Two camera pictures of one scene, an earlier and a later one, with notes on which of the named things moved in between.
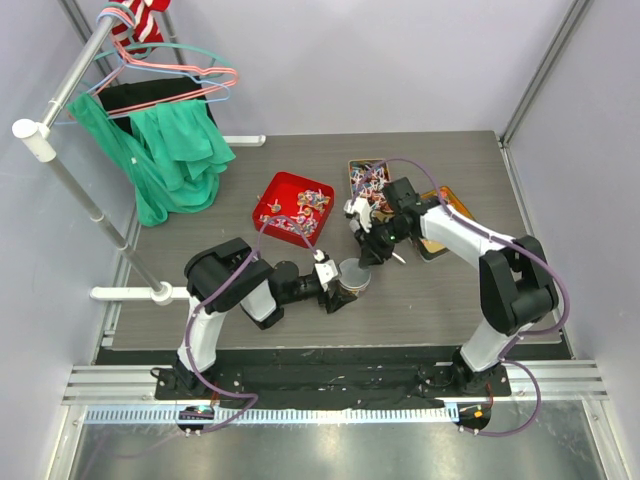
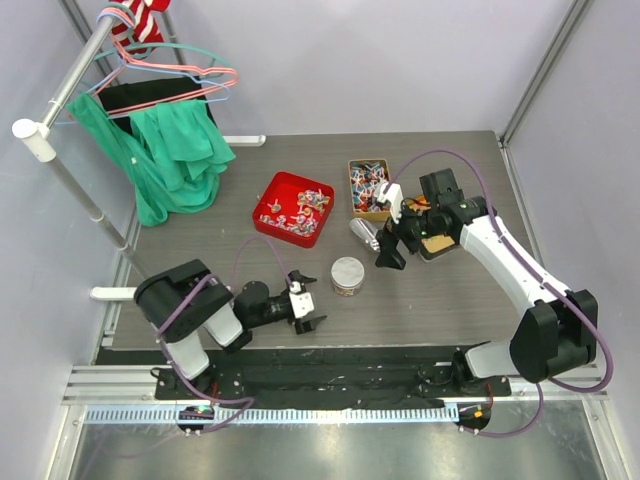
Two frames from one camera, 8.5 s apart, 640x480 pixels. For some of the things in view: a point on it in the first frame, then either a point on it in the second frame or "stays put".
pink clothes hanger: [127, 63] stays put
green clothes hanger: [137, 47] stays put
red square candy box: [302, 199] stays put
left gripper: [337, 298] → [304, 324]
